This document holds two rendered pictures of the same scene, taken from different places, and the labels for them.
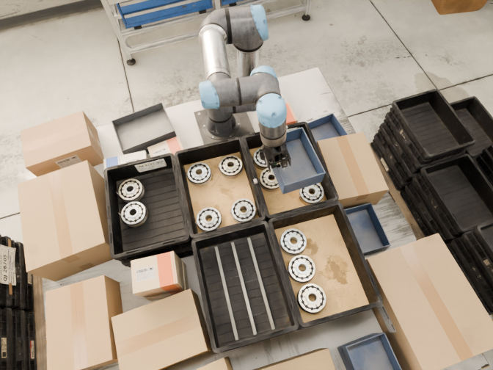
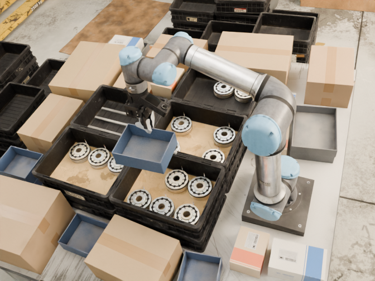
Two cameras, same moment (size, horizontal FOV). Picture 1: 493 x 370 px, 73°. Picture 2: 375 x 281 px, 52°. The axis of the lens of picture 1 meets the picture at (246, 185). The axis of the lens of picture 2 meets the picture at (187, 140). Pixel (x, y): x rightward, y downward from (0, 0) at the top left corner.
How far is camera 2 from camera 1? 157 cm
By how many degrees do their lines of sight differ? 61
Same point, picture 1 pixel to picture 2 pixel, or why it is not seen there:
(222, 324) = (115, 106)
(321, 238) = (104, 185)
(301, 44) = not seen: outside the picture
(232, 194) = (190, 150)
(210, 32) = (254, 74)
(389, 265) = (42, 200)
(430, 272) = (11, 222)
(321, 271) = (87, 170)
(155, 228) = (204, 98)
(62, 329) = not seen: hidden behind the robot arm
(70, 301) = not seen: hidden behind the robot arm
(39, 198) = (271, 43)
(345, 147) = (150, 259)
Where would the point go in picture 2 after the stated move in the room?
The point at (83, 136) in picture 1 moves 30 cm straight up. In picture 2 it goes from (320, 79) to (329, 28)
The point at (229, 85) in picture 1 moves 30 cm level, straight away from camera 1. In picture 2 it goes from (169, 43) to (251, 67)
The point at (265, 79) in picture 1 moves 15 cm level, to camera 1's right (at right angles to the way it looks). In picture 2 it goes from (154, 62) to (123, 91)
